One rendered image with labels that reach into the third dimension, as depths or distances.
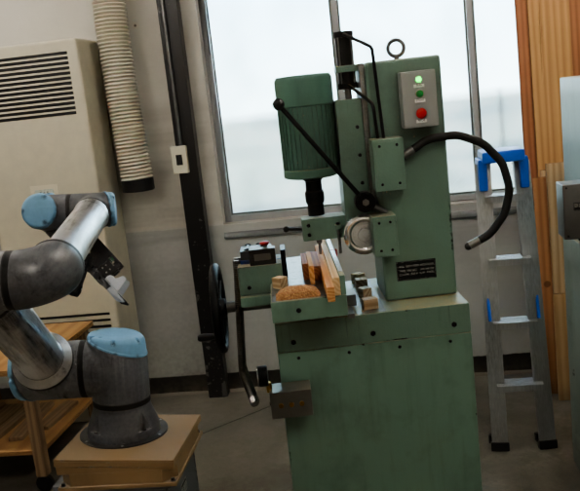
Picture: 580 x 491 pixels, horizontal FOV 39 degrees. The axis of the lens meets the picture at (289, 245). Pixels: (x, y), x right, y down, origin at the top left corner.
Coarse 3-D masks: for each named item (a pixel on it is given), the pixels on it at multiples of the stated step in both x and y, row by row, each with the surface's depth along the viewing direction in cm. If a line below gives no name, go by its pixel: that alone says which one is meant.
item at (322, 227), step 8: (304, 216) 255; (312, 216) 254; (320, 216) 252; (328, 216) 250; (336, 216) 250; (344, 216) 250; (304, 224) 250; (312, 224) 250; (320, 224) 250; (328, 224) 250; (344, 224) 250; (304, 232) 250; (312, 232) 251; (320, 232) 251; (328, 232) 251; (336, 232) 251; (304, 240) 251; (312, 240) 251; (320, 240) 254
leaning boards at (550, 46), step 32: (544, 0) 349; (576, 0) 351; (544, 32) 351; (576, 32) 353; (544, 64) 353; (576, 64) 355; (544, 96) 355; (544, 128) 357; (544, 160) 359; (544, 192) 352; (544, 224) 354; (544, 256) 356; (544, 288) 358
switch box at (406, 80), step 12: (408, 72) 229; (420, 72) 229; (432, 72) 229; (408, 84) 230; (432, 84) 230; (408, 96) 230; (432, 96) 230; (408, 108) 231; (432, 108) 231; (408, 120) 231; (432, 120) 232
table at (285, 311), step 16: (288, 272) 257; (272, 288) 237; (320, 288) 231; (256, 304) 243; (272, 304) 222; (288, 304) 222; (304, 304) 222; (320, 304) 222; (336, 304) 222; (288, 320) 223; (304, 320) 223
